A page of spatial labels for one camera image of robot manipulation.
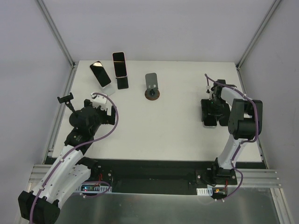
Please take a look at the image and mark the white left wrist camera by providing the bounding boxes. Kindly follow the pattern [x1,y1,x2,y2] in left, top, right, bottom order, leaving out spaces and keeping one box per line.
[91,92,107,110]

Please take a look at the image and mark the controller board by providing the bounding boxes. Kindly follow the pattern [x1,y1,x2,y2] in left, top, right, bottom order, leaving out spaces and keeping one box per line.
[196,187,228,196]
[76,183,112,194]

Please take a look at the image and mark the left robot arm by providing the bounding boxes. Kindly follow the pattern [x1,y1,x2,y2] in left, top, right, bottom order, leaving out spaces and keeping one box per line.
[18,93,119,224]

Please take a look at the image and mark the phone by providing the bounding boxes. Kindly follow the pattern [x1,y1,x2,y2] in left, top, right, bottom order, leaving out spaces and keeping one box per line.
[202,116,217,127]
[112,52,127,78]
[90,61,111,88]

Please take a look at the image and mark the aluminium frame post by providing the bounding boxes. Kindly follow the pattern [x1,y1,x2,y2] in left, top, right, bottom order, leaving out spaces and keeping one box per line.
[35,0,76,69]
[236,0,283,70]

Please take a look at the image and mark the round brown-base phone stand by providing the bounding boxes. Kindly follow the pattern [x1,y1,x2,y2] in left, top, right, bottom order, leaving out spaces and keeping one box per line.
[145,73,160,101]

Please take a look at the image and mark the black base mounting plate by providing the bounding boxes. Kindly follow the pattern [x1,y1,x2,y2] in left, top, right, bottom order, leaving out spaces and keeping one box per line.
[52,157,266,195]

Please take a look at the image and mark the phone in pink case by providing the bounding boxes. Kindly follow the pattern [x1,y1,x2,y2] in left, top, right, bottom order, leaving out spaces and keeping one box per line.
[112,52,127,78]

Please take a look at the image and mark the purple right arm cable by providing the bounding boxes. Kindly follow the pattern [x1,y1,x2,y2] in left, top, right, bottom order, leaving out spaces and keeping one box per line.
[204,73,261,201]

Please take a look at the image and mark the aluminium front rail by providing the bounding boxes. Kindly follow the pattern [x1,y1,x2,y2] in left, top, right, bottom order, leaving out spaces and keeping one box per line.
[28,164,282,188]

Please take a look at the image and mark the left controller board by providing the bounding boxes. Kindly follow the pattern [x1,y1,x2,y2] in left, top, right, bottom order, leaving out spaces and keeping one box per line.
[76,183,112,194]

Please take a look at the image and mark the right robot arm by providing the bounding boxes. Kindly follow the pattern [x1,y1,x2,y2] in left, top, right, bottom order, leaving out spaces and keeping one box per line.
[201,79,263,184]

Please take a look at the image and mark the black round-base clamp stand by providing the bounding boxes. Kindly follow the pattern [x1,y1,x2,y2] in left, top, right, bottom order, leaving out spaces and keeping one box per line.
[57,92,84,128]

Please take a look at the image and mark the black folding phone stand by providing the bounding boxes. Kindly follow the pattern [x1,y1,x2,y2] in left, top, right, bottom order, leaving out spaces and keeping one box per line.
[116,76,129,90]

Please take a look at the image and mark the aluminium frame post left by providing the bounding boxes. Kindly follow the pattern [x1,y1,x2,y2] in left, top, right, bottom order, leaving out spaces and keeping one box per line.
[35,0,76,69]

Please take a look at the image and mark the aluminium frame post right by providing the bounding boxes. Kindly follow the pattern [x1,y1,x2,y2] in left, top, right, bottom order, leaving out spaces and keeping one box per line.
[236,0,283,70]

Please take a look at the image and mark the right controller board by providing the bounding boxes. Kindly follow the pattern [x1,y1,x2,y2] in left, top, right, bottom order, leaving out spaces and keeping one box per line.
[196,187,228,196]

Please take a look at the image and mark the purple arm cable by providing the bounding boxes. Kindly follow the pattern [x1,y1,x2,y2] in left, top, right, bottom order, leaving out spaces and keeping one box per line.
[29,93,121,222]
[204,73,261,201]

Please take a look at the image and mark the phone in white case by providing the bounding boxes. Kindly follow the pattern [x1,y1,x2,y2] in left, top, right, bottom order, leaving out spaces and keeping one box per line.
[90,61,111,88]

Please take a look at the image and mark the white phone stand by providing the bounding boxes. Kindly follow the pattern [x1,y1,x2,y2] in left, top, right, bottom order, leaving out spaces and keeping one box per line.
[101,84,115,96]

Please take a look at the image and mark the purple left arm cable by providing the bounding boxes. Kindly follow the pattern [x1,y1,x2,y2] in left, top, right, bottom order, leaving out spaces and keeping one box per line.
[29,93,121,222]

